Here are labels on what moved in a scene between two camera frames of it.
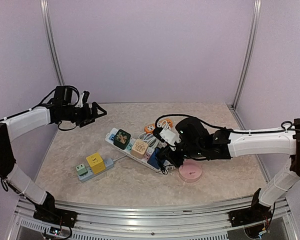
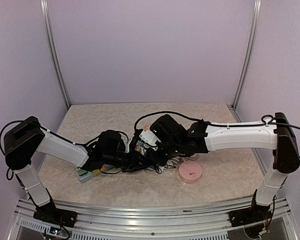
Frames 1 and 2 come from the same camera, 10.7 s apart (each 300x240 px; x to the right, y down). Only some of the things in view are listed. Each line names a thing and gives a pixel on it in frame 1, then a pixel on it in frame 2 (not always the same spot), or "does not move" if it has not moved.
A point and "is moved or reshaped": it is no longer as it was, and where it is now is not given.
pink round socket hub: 190,171 does not move
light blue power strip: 109,163 does not move
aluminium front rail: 102,221 does not move
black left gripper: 94,114 to 134,160
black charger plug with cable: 163,160 is moved or reshaped
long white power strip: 109,139 is moved or reshaped
